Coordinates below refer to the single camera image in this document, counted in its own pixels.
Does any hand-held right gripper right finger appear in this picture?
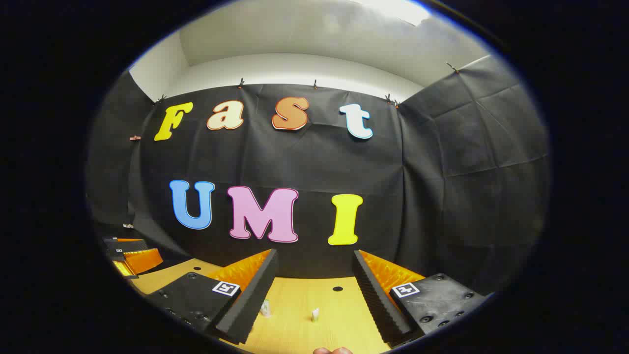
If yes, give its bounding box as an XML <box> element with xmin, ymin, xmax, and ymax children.
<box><xmin>352</xmin><ymin>249</ymin><xmax>489</xmax><ymax>347</ymax></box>

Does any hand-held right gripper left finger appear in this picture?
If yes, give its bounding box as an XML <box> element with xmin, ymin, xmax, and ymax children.
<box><xmin>145</xmin><ymin>248</ymin><xmax>279</xmax><ymax>345</ymax></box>

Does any black backdrop cloth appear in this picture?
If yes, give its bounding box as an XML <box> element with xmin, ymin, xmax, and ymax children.
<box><xmin>86</xmin><ymin>54</ymin><xmax>551</xmax><ymax>295</ymax></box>

